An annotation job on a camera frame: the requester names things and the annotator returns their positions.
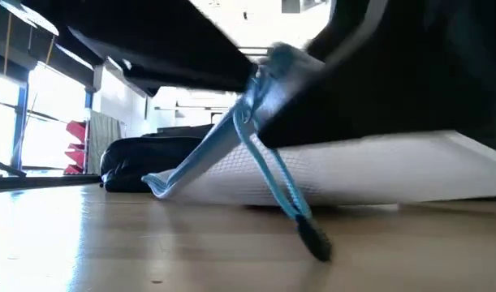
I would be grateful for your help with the blue window post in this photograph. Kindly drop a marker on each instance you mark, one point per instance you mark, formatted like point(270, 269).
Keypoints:
point(19, 121)

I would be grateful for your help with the grey curtain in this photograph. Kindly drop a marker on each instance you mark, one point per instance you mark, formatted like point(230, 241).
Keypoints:
point(103, 142)

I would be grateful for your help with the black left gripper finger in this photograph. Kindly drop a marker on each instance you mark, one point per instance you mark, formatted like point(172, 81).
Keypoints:
point(158, 79)
point(150, 32)

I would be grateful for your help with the black aluminium table frame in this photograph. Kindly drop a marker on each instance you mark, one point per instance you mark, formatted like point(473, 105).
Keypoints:
point(36, 181)

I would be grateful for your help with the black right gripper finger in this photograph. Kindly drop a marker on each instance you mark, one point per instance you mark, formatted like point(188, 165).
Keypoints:
point(393, 81)
point(345, 24)

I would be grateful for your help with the dark blue backpack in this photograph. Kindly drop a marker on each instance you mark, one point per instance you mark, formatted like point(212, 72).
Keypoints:
point(150, 162)

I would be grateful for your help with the clear pouch with blue zipper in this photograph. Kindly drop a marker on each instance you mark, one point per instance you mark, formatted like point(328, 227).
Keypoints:
point(353, 174)

